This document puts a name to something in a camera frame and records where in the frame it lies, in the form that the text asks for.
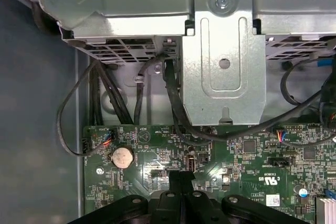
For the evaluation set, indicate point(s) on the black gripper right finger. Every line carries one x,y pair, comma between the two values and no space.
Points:
194,208

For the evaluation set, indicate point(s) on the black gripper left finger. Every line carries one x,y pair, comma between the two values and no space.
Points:
168,208

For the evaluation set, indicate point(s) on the internal USB port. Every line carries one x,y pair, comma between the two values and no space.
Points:
191,161

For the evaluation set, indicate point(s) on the green motherboard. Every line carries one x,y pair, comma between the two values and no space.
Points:
236,161

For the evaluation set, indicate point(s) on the round coin battery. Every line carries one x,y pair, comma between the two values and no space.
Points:
122,157

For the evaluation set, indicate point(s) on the white label sticker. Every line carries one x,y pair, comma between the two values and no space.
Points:
273,200

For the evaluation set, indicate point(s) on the blue capacitor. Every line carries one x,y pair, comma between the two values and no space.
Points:
302,191

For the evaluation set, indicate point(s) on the silver finned heat sink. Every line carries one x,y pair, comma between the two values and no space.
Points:
326,211

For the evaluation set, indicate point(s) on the small silver screw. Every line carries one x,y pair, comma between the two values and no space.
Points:
157,69

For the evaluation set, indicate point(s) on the large silver screw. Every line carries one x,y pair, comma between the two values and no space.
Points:
222,0

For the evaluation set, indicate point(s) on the silver cage bracket plate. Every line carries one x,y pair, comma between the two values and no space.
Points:
223,93

